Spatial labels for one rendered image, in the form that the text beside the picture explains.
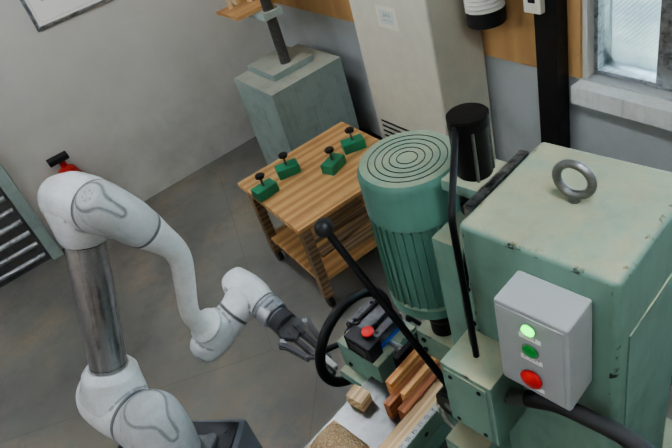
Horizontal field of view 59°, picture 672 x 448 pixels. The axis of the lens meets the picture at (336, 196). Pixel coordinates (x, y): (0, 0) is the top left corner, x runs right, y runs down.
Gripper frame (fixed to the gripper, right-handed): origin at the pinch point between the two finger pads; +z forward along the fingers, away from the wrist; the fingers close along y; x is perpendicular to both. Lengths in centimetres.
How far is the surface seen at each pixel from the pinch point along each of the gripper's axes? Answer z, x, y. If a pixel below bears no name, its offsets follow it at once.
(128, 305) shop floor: -140, 129, -9
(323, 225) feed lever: 7, -77, -7
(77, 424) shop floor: -96, 113, -62
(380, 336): 15.3, -33.7, 1.9
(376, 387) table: 20.5, -25.4, -5.0
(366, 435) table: 26.3, -27.4, -15.2
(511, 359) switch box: 44, -84, -10
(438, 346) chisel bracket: 28, -44, 4
